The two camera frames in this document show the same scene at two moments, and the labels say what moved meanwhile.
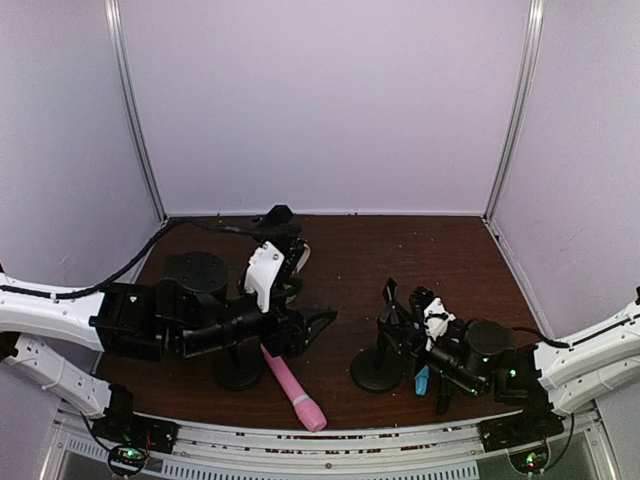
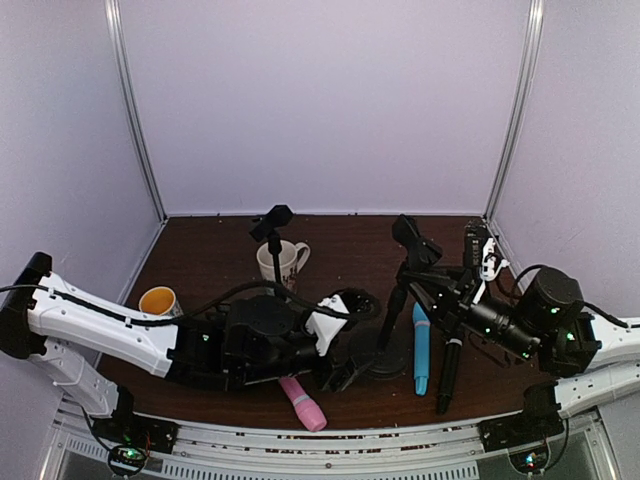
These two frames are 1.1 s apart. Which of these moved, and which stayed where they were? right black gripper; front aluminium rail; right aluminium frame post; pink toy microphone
Moved: right black gripper
Stayed: front aluminium rail; right aluminium frame post; pink toy microphone
